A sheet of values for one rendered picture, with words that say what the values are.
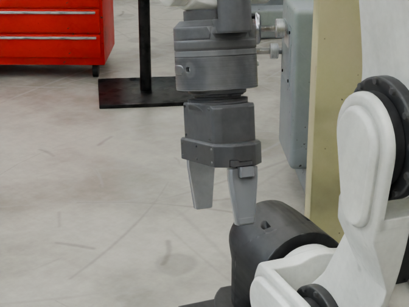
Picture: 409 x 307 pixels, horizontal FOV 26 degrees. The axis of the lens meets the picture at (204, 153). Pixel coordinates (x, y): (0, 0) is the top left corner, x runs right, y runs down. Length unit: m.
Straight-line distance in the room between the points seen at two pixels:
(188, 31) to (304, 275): 0.53
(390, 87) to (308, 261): 0.41
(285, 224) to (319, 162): 0.94
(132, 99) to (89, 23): 0.60
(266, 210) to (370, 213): 0.45
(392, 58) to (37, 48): 4.10
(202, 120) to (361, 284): 0.33
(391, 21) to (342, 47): 1.24
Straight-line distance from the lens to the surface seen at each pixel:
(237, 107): 0.92
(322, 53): 2.24
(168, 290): 2.76
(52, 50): 5.01
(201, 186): 1.01
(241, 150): 0.91
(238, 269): 1.44
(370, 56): 1.05
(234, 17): 0.89
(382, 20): 1.02
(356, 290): 1.15
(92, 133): 4.13
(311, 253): 1.33
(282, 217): 1.42
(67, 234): 3.14
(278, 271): 1.31
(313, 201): 2.36
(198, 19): 0.93
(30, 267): 2.94
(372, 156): 0.98
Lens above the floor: 1.34
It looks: 20 degrees down
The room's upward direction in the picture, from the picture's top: straight up
